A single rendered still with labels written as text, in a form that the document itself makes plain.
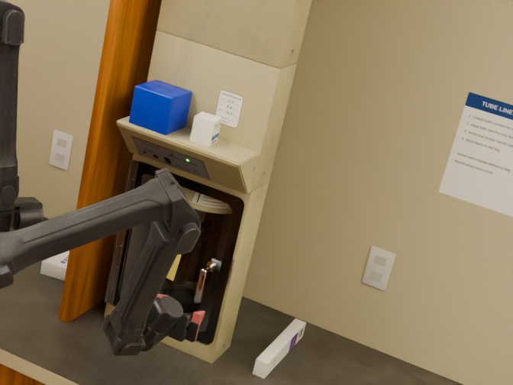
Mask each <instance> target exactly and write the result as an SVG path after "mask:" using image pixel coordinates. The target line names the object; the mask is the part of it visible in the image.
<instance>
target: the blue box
mask: <svg viewBox="0 0 513 385"><path fill-rule="evenodd" d="M191 97H192V92H191V91H189V90H187V89H183V88H180V87H178V86H174V85H171V84H169V83H166V82H162V81H159V80H157V79H155V80H153V81H150V82H146V83H142V84H140V85H137V86H135V88H134V96H133V101H132V105H131V113H130V118H129V122H130V123H131V124H134V125H138V126H140V127H142V128H146V129H149V130H151V131H155V132H157V133H160V134H164V135H168V134H170V133H173V132H174V131H178V130H180V129H182V128H184V127H185V126H186V121H187V117H188V113H189V106H190V103H191Z"/></svg>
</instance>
